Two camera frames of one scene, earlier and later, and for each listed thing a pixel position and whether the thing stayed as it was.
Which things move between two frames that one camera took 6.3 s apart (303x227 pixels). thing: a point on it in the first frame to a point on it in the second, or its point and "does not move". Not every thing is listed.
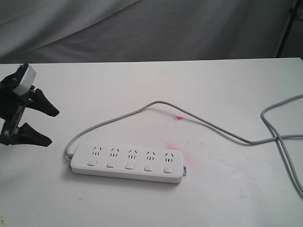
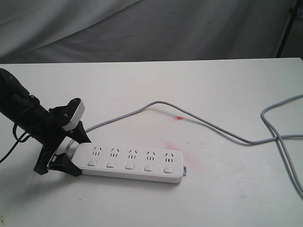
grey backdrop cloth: x=69 y=31 does not move
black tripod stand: x=293 y=11 does not move
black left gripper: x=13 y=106 to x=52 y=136
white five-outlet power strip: x=144 y=163 does not move
